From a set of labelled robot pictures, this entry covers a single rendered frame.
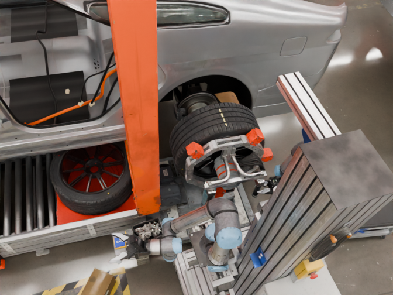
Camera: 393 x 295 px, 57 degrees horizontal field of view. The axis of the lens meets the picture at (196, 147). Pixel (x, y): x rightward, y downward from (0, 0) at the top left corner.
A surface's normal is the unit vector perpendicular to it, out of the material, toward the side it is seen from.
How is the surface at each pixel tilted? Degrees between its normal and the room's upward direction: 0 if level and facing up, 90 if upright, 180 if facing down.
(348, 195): 0
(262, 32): 80
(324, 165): 0
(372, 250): 0
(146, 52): 90
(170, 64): 90
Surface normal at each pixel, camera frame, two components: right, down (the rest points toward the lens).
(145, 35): 0.26, 0.81
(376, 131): 0.07, -0.57
